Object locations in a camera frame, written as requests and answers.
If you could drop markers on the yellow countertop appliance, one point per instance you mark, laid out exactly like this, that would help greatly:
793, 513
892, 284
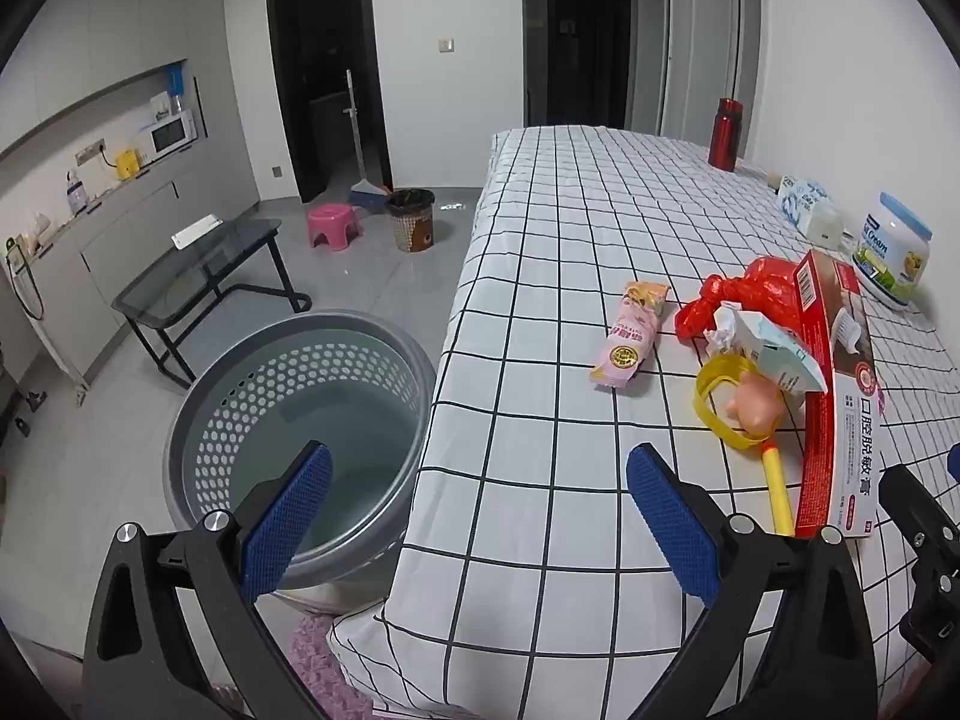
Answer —
127, 165

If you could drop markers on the blue white tissue pack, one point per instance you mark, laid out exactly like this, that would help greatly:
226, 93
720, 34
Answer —
799, 191

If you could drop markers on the pink plastic stool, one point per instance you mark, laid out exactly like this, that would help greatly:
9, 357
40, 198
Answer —
334, 221

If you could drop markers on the grey cabinet unit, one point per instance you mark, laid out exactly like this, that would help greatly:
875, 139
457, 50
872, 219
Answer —
150, 22

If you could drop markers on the red plastic bag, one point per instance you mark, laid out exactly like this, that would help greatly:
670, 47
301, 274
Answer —
765, 289

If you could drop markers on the white milk powder can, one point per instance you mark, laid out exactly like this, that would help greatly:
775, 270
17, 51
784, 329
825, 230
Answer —
892, 255

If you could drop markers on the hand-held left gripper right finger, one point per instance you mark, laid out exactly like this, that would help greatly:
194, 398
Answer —
671, 525

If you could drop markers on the white black checkered tablecloth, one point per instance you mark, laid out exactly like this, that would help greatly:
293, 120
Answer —
540, 277

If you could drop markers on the red toothpaste box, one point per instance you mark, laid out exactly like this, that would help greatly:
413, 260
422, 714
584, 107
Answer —
840, 450

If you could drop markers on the pink fluffy rug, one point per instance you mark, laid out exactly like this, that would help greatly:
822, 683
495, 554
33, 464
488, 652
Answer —
322, 667

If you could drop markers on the white metal rack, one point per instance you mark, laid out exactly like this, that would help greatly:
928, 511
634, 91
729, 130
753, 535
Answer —
45, 322

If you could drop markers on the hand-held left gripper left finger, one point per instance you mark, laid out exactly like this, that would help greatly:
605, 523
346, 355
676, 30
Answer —
289, 517

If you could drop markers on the grey perforated laundry basket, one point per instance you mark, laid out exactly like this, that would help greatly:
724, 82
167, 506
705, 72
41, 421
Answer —
225, 405

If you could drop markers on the pink snack packet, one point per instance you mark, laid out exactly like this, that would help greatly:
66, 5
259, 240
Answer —
630, 337

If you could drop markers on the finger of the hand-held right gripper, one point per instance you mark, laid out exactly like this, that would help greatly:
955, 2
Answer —
930, 547

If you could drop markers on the brown wicker waste bin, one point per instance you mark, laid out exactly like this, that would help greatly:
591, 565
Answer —
411, 229

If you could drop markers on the blue dustpan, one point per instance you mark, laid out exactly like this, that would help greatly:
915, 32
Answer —
367, 200

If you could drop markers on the blue water bottle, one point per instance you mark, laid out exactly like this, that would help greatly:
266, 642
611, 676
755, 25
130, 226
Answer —
175, 82

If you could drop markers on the flat white box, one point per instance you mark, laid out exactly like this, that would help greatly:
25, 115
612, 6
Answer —
195, 231

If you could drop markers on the black glass-top side table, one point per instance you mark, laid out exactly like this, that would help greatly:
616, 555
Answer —
195, 270

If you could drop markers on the white microwave oven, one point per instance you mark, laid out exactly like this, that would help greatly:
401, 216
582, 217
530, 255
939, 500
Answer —
171, 135

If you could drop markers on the pink rubber pig toy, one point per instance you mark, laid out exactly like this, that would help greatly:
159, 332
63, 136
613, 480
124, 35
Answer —
750, 405

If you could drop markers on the crumpled white paper packet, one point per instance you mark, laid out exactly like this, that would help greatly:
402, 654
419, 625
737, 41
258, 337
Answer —
780, 356

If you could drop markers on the red thermos bottle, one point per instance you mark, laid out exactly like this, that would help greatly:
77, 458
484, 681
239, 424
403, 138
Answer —
725, 135

